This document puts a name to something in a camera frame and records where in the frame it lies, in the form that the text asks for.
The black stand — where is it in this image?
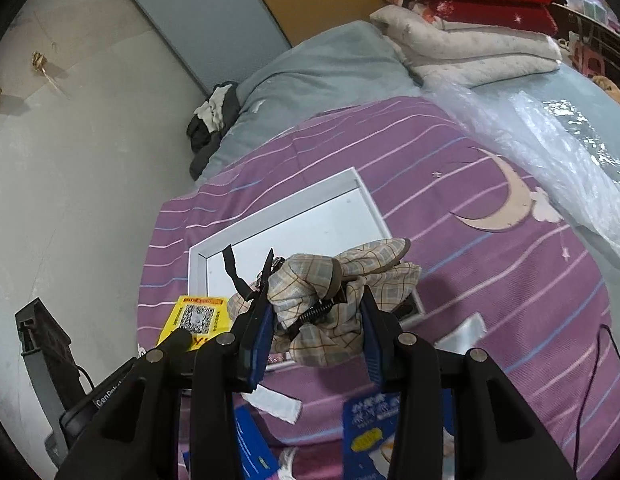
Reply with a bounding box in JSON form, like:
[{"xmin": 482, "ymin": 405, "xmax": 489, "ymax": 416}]
[{"xmin": 16, "ymin": 297, "xmax": 93, "ymax": 468}]

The pink stool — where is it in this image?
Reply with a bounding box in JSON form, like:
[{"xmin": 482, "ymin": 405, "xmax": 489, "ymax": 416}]
[{"xmin": 574, "ymin": 42, "xmax": 607, "ymax": 75}]

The yellow packet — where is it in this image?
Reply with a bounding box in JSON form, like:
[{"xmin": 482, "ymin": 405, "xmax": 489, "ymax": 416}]
[{"xmin": 156, "ymin": 295, "xmax": 229, "ymax": 352}]

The blue and white packet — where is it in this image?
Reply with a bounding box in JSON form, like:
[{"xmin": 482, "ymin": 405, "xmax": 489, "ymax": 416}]
[{"xmin": 342, "ymin": 389, "xmax": 459, "ymax": 480}]

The folded white quilt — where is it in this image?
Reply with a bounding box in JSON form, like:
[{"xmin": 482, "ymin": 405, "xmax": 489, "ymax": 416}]
[{"xmin": 369, "ymin": 5, "xmax": 564, "ymax": 88}]

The purple striped blanket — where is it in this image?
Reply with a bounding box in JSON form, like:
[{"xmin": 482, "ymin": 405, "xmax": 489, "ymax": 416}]
[{"xmin": 137, "ymin": 96, "xmax": 620, "ymax": 480}]

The black cable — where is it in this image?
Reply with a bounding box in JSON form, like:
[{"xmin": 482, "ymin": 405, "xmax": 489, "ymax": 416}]
[{"xmin": 571, "ymin": 324, "xmax": 620, "ymax": 467}]

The clear plastic bag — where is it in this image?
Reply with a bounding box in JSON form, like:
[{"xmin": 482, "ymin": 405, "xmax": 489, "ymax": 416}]
[{"xmin": 424, "ymin": 79, "xmax": 620, "ymax": 272}]

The dark grey clothes pile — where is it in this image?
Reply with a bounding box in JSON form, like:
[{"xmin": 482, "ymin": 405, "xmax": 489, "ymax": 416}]
[{"xmin": 186, "ymin": 81, "xmax": 241, "ymax": 181}]

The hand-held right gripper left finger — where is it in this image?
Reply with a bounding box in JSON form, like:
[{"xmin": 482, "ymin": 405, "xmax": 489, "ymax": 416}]
[{"xmin": 54, "ymin": 296, "xmax": 277, "ymax": 480}]

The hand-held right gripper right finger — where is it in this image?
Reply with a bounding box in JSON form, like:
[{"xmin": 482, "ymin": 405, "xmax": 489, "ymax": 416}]
[{"xmin": 360, "ymin": 287, "xmax": 576, "ymax": 480}]

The grey bed sheet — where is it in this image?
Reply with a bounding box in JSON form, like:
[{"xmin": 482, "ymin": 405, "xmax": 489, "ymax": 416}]
[{"xmin": 196, "ymin": 20, "xmax": 620, "ymax": 197}]

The dark blue packet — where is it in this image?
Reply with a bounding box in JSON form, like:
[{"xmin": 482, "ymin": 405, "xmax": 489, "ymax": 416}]
[{"xmin": 232, "ymin": 404, "xmax": 281, "ymax": 480}]

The grey door panel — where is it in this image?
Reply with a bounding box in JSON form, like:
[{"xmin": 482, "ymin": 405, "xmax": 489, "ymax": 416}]
[{"xmin": 114, "ymin": 0, "xmax": 292, "ymax": 97}]

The white storage box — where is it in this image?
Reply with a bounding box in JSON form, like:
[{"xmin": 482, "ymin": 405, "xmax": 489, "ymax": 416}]
[{"xmin": 188, "ymin": 167, "xmax": 425, "ymax": 372}]

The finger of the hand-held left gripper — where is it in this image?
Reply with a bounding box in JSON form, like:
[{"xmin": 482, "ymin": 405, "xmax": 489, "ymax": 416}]
[{"xmin": 156, "ymin": 328, "xmax": 197, "ymax": 362}]

